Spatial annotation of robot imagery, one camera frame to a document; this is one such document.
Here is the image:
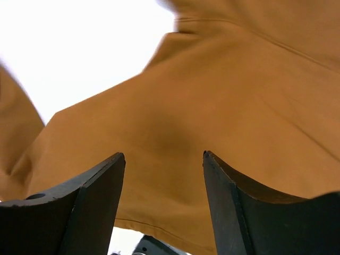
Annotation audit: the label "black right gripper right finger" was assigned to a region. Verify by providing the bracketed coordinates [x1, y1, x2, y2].
[203, 151, 339, 254]

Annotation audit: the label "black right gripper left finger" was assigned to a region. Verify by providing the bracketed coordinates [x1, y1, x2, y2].
[1, 153, 125, 254]

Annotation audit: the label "brown trousers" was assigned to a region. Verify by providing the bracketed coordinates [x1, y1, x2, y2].
[1, 1, 339, 254]

